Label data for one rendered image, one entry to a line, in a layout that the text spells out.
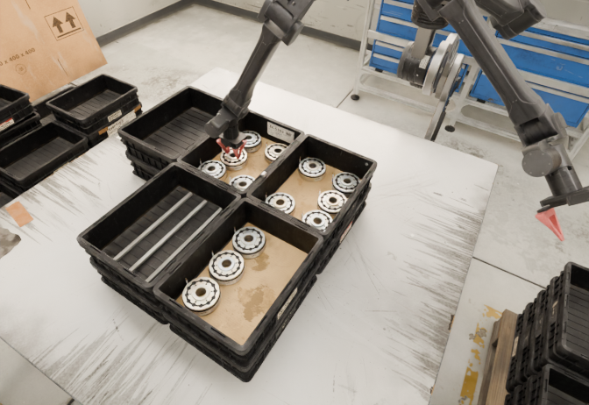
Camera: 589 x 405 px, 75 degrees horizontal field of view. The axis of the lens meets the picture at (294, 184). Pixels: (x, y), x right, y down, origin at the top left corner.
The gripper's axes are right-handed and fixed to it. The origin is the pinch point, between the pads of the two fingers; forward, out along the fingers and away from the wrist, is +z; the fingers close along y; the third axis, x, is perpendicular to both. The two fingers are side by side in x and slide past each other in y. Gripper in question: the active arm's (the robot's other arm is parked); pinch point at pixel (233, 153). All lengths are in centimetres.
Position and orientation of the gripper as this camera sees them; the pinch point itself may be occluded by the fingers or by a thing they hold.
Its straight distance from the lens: 148.6
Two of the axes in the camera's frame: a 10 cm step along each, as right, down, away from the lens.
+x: 5.3, -5.9, 6.1
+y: 8.5, 3.9, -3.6
